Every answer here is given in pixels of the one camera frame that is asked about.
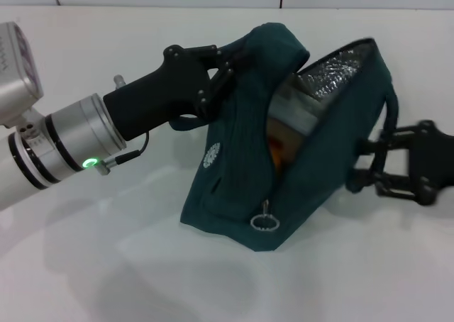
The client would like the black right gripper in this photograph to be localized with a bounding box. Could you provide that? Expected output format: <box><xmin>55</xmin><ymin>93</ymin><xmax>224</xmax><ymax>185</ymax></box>
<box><xmin>353</xmin><ymin>120</ymin><xmax>454</xmax><ymax>206</ymax></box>

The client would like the teal fabric insulated bag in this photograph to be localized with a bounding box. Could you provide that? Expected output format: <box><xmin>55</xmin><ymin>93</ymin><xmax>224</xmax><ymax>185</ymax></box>
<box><xmin>169</xmin><ymin>23</ymin><xmax>400</xmax><ymax>252</ymax></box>

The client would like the clear blue-rimmed plastic container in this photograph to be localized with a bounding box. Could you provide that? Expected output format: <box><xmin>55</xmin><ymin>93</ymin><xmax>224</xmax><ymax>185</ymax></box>
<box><xmin>265</xmin><ymin>72</ymin><xmax>326</xmax><ymax>137</ymax></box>

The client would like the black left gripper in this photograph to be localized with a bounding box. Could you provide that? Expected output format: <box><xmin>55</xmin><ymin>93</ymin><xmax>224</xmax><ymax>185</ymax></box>
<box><xmin>102</xmin><ymin>44</ymin><xmax>255</xmax><ymax>141</ymax></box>

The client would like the orange yellow pear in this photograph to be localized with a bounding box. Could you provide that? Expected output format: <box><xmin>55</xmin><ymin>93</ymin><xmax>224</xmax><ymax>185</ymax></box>
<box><xmin>268</xmin><ymin>137</ymin><xmax>289</xmax><ymax>172</ymax></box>

